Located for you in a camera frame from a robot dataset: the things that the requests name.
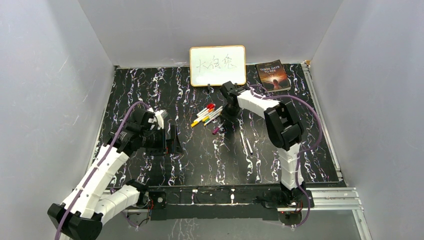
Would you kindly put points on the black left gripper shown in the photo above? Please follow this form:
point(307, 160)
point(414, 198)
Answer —
point(161, 149)

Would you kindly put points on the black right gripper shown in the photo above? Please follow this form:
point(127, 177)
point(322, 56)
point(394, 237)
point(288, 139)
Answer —
point(227, 116)

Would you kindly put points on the yellow cap marker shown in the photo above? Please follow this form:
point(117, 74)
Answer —
point(198, 122)

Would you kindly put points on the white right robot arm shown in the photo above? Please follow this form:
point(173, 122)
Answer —
point(284, 130)

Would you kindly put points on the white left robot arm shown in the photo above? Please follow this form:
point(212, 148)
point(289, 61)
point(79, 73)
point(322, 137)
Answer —
point(83, 213)

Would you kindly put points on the small whiteboard with writing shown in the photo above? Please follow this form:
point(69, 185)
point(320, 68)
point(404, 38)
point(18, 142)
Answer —
point(216, 65)

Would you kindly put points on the dark paperback book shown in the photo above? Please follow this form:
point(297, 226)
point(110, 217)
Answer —
point(273, 76)

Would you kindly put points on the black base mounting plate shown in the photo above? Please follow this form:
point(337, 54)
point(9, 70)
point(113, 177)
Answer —
point(237, 212)

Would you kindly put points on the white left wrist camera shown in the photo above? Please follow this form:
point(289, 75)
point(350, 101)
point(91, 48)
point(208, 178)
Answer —
point(159, 118)

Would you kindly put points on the aluminium frame rail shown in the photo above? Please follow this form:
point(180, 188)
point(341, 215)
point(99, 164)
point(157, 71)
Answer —
point(319, 199)

